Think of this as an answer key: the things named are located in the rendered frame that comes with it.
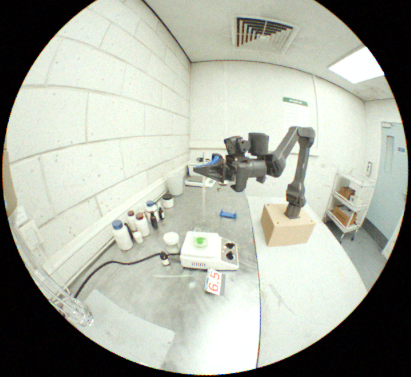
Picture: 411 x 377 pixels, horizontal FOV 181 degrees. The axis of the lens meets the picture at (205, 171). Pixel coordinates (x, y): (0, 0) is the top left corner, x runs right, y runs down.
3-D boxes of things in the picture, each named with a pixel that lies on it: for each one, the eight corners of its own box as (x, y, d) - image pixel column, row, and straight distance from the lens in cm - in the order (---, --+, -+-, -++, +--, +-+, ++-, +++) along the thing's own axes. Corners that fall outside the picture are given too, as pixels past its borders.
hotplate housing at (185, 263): (235, 247, 60) (238, 233, 55) (237, 271, 53) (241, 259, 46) (183, 243, 61) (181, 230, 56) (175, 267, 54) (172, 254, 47)
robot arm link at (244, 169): (233, 170, 48) (234, 153, 47) (265, 189, 33) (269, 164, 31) (210, 171, 45) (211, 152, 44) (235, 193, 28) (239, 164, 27)
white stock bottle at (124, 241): (134, 249, 64) (125, 225, 56) (119, 251, 65) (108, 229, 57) (131, 239, 69) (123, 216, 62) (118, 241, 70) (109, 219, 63)
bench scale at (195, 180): (211, 188, 116) (211, 183, 115) (184, 185, 124) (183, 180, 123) (216, 181, 134) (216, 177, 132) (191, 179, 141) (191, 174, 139)
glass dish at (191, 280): (201, 280, 50) (200, 277, 48) (187, 289, 48) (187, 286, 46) (190, 271, 52) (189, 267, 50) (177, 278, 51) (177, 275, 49)
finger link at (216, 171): (219, 179, 36) (220, 157, 35) (223, 184, 33) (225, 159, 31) (193, 181, 34) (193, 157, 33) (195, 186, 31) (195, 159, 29)
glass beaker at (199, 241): (195, 254, 46) (194, 237, 40) (191, 243, 50) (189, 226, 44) (213, 249, 47) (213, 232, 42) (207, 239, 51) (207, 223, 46)
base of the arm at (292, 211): (293, 211, 71) (297, 200, 69) (300, 217, 67) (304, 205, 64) (282, 213, 67) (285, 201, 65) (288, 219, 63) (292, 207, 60)
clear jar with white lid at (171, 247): (167, 256, 57) (163, 243, 52) (165, 246, 61) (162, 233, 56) (182, 253, 57) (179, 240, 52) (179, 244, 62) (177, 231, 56)
